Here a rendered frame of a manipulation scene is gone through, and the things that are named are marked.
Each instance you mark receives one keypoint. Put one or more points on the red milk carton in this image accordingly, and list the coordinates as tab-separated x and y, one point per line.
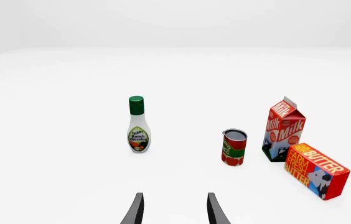
282	133

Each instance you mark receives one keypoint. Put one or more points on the red butter box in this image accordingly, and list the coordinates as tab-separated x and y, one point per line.
317	171

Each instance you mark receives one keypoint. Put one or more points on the white ranch dressing bottle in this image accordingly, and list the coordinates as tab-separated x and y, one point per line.
138	130

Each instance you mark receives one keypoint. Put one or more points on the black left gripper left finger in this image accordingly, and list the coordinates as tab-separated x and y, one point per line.
135	212

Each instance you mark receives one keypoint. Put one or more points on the red tomato sauce tin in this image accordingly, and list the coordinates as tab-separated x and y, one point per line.
234	149

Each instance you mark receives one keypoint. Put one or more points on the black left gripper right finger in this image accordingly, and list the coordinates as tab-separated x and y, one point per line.
216	212

